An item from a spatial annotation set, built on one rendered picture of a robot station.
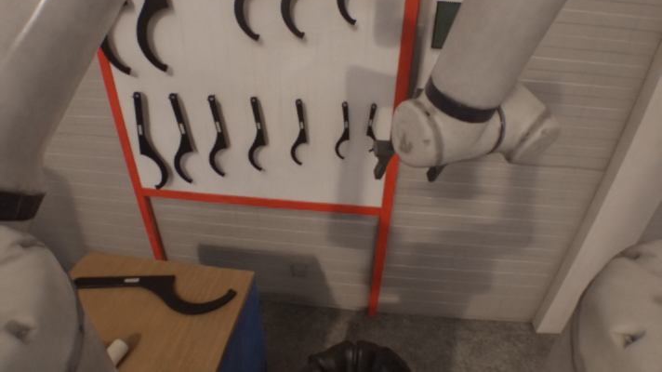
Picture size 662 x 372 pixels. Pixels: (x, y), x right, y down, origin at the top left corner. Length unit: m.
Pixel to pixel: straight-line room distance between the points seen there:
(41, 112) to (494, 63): 0.44
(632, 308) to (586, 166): 1.78
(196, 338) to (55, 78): 0.94
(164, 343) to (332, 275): 1.23
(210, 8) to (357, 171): 1.00
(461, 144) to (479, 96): 0.07
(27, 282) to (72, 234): 2.59
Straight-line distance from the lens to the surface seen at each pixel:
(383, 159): 0.71
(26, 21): 0.40
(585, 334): 0.28
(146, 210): 2.23
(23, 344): 0.24
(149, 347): 1.23
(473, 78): 0.36
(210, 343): 1.18
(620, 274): 0.28
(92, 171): 2.36
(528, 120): 0.50
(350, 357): 1.49
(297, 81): 1.54
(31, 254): 0.28
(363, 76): 1.50
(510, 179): 1.88
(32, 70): 0.40
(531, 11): 0.34
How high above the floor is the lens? 1.89
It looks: 28 degrees down
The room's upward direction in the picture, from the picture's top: 2 degrees clockwise
